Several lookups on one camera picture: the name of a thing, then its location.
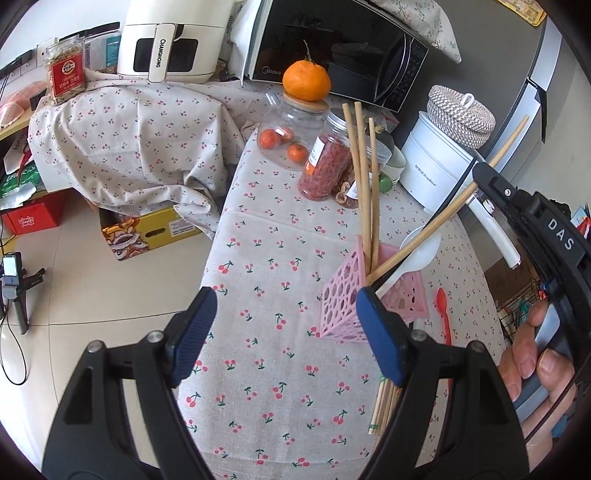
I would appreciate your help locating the wooden chopstick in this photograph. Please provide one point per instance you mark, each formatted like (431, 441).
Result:
(388, 406)
(505, 140)
(354, 184)
(364, 184)
(375, 207)

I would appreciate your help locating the floral cloth cover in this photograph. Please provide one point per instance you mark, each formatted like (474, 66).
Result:
(425, 23)

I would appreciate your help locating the yellow cardboard box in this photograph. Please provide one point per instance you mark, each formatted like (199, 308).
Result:
(147, 233)

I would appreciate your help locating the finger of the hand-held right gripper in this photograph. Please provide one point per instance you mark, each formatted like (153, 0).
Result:
(498, 189)

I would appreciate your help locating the woven lidded basket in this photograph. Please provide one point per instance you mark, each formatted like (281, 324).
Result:
(461, 115)

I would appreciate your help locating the goji berry jar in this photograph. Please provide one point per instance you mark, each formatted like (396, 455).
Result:
(328, 170)

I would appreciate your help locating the large orange mandarin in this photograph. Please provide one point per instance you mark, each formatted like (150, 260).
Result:
(307, 81)

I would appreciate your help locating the grey refrigerator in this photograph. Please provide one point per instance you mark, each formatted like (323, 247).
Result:
(508, 83)

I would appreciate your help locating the red label nut jar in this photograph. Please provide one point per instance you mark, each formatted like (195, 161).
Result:
(67, 74)

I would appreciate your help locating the black microwave oven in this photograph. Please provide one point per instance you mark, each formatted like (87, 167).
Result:
(332, 50)

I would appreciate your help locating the white power strip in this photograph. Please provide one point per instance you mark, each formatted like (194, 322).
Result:
(16, 67)

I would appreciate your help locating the patterned bamboo chopstick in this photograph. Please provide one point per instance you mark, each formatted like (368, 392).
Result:
(382, 410)
(376, 410)

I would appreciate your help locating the person's right hand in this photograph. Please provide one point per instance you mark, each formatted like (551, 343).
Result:
(545, 369)

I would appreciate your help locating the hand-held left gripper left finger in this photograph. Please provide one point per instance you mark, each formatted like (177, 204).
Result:
(194, 337)

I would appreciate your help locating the cream air fryer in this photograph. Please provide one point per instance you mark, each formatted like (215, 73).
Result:
(184, 27)

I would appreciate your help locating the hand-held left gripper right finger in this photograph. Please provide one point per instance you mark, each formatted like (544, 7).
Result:
(381, 337)

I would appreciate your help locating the clear plastic container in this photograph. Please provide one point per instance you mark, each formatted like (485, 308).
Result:
(104, 53)

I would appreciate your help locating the white electric cooking pot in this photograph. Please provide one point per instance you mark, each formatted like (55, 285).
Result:
(429, 161)

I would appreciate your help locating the brown cardboard box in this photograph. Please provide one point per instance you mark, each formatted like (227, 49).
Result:
(503, 277)

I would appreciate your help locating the pink packet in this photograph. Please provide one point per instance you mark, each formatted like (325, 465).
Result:
(21, 104)

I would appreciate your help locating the glass jar wooden lid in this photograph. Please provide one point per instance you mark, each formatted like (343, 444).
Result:
(281, 115)

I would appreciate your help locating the red box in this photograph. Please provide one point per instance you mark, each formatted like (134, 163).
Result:
(34, 214)

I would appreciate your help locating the white ceramic bowl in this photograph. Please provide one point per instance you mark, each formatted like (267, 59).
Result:
(395, 161)

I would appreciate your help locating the cherry print tablecloth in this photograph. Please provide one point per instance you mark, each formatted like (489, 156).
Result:
(258, 350)

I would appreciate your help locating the red plastic spoon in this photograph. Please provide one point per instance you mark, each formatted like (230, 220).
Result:
(443, 309)

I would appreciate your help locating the white plastic spoon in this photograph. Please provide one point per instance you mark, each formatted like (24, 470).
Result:
(422, 251)

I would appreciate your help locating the green package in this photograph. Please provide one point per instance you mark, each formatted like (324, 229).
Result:
(18, 180)

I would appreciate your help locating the small mandarin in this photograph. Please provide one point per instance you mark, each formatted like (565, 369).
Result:
(268, 138)
(285, 134)
(298, 153)

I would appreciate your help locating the pink utensil holder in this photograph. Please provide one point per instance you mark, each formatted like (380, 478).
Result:
(341, 295)

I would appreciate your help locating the dried fruit jar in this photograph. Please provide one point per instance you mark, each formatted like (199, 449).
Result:
(348, 196)

